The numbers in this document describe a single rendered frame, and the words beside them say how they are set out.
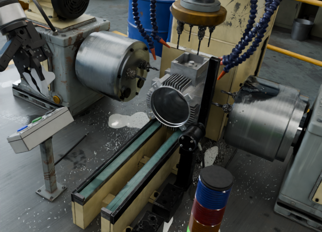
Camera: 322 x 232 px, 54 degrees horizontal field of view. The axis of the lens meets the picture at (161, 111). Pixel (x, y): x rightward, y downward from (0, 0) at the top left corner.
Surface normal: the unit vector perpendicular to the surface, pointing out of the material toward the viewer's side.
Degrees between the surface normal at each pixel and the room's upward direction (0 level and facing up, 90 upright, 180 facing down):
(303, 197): 90
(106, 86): 99
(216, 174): 0
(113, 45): 24
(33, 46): 57
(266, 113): 51
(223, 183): 0
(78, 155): 0
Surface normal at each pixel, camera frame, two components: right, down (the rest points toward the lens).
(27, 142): 0.78, -0.18
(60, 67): -0.48, 0.43
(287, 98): -0.07, -0.62
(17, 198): 0.10, -0.83
